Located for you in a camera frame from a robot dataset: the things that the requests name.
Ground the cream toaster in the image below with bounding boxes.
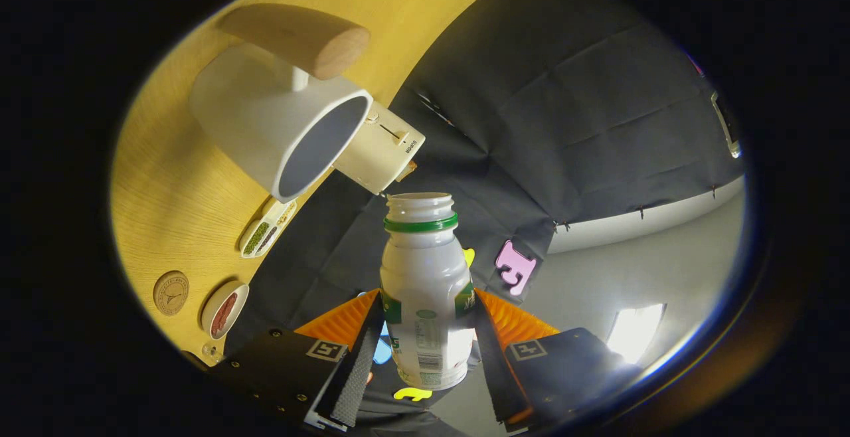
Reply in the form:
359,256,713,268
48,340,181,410
332,102,426,196

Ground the white juice bottle green ring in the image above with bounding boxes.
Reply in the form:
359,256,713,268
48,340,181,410
380,192,476,391

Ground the white cup wooden handle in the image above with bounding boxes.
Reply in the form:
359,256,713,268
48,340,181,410
189,3,374,204

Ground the white plate with red beans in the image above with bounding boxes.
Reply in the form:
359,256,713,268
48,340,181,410
201,281,250,341

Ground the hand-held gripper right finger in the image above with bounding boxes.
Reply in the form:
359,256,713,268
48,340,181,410
473,288,668,432

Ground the wooden table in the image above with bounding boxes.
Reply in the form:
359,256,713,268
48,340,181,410
110,0,519,368

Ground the black backdrop cloth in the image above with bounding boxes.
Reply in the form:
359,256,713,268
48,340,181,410
222,0,744,437

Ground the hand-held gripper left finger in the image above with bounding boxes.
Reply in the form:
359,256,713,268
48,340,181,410
183,289,386,432

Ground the round wooden coaster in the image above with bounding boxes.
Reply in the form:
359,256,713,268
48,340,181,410
153,270,191,317

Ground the white wall-mounted device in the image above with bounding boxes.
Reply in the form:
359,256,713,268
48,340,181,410
711,92,741,159

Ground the white divided dish with beans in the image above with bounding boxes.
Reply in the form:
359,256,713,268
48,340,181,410
239,198,298,259

